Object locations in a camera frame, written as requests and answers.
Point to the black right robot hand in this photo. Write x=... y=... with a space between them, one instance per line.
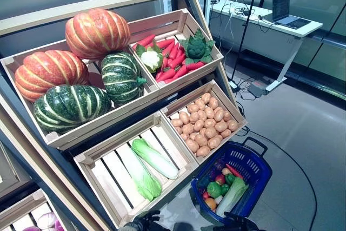
x=240 y=224

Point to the orange striped pumpkin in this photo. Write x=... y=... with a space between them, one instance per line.
x=46 y=74
x=97 y=33

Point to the small yellowish potato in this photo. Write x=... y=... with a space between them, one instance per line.
x=226 y=171

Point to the blue plastic shopping basket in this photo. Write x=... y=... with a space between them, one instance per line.
x=256 y=171

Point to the red chili pepper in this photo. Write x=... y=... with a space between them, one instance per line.
x=233 y=170

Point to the dark open laptop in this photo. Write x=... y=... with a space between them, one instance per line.
x=281 y=3

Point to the red apple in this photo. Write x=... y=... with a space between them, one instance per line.
x=220 y=179

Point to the green striped pumpkin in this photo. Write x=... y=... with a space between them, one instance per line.
x=121 y=76
x=70 y=109

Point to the purple onion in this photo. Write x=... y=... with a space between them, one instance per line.
x=31 y=228
x=46 y=218
x=60 y=225

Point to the white black power adapter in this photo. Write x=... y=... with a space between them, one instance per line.
x=233 y=85

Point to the small white vegetable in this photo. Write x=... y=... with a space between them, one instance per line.
x=219 y=200

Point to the orange-red carrot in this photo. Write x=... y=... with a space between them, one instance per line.
x=169 y=50
x=195 y=65
x=165 y=62
x=181 y=53
x=143 y=41
x=165 y=43
x=165 y=75
x=174 y=52
x=180 y=71
x=173 y=62

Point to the orange fruit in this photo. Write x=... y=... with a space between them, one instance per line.
x=211 y=203

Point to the green white napa cabbage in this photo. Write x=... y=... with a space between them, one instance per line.
x=140 y=177
x=232 y=195
x=159 y=163

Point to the white desk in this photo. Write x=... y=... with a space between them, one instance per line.
x=235 y=17

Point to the wooden display shelf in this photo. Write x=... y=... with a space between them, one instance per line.
x=108 y=6

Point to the wooden potato crate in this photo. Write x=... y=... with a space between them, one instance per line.
x=227 y=98

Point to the green broccoli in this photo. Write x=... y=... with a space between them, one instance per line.
x=196 y=48

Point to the brown potato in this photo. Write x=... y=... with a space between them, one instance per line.
x=202 y=114
x=200 y=139
x=221 y=126
x=202 y=151
x=214 y=142
x=226 y=116
x=219 y=114
x=187 y=128
x=232 y=125
x=199 y=125
x=213 y=103
x=200 y=104
x=193 y=118
x=192 y=145
x=206 y=97
x=193 y=135
x=177 y=122
x=211 y=132
x=225 y=133
x=209 y=112
x=183 y=136
x=183 y=117
x=192 y=108
x=178 y=130
x=209 y=122

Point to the large green bell pepper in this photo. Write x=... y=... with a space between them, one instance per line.
x=215 y=189

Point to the grey floor box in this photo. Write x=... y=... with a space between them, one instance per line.
x=256 y=89

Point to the white cauliflower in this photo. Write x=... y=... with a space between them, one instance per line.
x=150 y=58

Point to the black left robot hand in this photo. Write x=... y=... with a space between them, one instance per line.
x=143 y=223

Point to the small red tomato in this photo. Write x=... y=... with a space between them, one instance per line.
x=206 y=195

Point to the wooden pumpkin crate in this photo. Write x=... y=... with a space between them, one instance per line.
x=108 y=122

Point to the small green bell pepper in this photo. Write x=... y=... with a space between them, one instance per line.
x=230 y=178

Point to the wooden cabbage crate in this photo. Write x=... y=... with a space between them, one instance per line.
x=113 y=177

